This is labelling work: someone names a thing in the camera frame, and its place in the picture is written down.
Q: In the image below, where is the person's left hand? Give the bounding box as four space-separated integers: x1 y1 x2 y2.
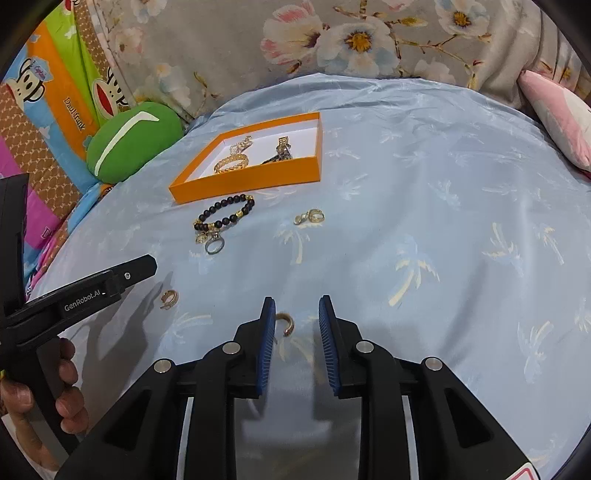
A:
0 338 81 473

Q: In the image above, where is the green round cushion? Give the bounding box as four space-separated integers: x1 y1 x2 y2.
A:
86 102 184 184

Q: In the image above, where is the grey floral cloth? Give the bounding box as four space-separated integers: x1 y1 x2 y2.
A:
90 0 591 121

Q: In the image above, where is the gold chain-link bracelet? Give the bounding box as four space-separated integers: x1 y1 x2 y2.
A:
213 154 250 175

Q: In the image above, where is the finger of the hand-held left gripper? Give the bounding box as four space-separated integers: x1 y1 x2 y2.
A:
54 254 158 332

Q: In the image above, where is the black bead bracelet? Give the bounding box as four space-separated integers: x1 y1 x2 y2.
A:
193 194 256 234

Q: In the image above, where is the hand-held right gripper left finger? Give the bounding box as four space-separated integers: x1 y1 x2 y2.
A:
55 296 278 480

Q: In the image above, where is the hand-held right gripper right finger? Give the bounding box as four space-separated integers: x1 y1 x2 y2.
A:
318 295 537 480

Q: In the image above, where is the orange jewelry box tray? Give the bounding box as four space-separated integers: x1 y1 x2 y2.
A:
168 112 322 205

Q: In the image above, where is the light blue palm-print bedsheet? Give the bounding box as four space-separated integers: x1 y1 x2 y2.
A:
25 71 591 480

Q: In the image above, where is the pink pillow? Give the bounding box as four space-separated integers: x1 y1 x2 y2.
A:
516 69 591 174

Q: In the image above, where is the colourful cartoon monkey blanket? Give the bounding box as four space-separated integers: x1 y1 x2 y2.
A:
0 17 136 297

